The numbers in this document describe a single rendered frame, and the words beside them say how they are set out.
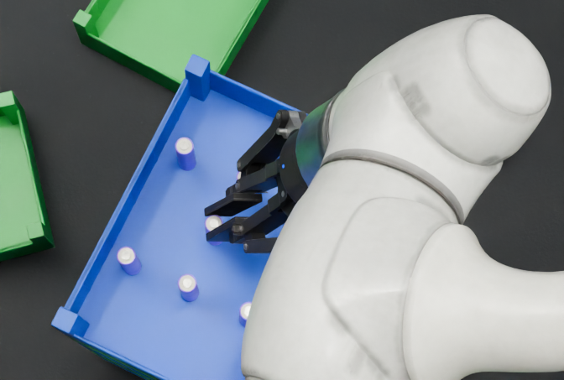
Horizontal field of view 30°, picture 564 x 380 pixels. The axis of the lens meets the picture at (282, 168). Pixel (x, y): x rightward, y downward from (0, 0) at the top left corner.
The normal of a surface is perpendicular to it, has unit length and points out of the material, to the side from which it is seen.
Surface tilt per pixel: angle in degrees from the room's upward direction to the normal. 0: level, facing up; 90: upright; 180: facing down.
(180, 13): 0
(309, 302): 25
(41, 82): 0
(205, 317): 0
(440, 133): 68
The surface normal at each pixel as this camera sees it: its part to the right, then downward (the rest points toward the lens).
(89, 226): 0.04, -0.25
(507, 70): 0.41, -0.27
